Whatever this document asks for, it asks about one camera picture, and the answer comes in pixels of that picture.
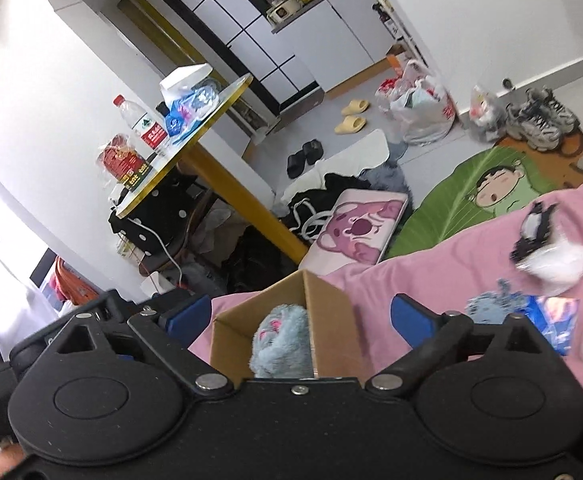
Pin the white tissue box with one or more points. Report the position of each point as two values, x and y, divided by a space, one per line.
184 80

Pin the green leaf cartoon rug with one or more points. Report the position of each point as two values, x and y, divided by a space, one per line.
446 195

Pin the white plastic shopping bag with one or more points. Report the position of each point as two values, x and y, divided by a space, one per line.
421 110

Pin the blue-grey plush toy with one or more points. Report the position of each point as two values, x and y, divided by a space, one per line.
281 342

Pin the white kitchen cabinet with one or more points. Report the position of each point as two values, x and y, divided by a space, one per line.
339 40

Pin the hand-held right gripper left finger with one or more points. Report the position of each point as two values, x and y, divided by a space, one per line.
190 316

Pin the pink bed sheet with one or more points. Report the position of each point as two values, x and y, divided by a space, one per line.
471 260

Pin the black-framed sliding door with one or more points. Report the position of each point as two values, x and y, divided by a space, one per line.
251 40

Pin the pink bear cushion pad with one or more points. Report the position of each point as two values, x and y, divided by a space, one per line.
356 230

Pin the white towel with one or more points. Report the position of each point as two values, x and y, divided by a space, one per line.
356 155

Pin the blue plastic packet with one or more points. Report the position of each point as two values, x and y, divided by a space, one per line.
191 105

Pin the orange cloth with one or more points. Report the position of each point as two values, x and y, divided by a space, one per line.
74 282

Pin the black polka dot bag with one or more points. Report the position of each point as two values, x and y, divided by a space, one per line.
156 210

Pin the grey sneaker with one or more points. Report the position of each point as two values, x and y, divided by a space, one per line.
559 107
534 127

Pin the brown cardboard box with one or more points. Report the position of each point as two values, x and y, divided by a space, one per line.
334 325

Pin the blue patterned sock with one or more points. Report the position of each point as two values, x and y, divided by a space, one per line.
496 305

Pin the clear water bottle red label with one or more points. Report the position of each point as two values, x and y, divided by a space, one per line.
141 122

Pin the black slipper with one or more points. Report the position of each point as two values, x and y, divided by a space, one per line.
313 151
297 162

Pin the small black bottle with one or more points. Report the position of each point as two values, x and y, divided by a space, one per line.
162 108

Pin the clear plastic bag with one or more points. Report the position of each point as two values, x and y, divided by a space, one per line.
486 115

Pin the shiny blue packet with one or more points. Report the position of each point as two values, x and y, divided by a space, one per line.
554 322

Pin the white rice cooker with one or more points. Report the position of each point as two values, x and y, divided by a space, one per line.
282 11

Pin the grey fluffy cloth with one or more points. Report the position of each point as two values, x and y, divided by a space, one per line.
386 177

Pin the round gold-rimmed table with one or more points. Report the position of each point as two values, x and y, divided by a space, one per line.
206 115

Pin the wooden chair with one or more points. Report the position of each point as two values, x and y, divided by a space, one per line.
191 230

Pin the black and white soft toy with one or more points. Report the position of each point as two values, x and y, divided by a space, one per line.
534 230

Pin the orange box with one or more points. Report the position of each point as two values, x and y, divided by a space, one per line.
396 62

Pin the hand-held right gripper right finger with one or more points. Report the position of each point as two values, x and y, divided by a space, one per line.
412 317

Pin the yellow slipper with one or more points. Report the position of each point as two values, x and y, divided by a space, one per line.
350 124
355 107

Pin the red snack package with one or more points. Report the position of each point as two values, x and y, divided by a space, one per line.
121 160

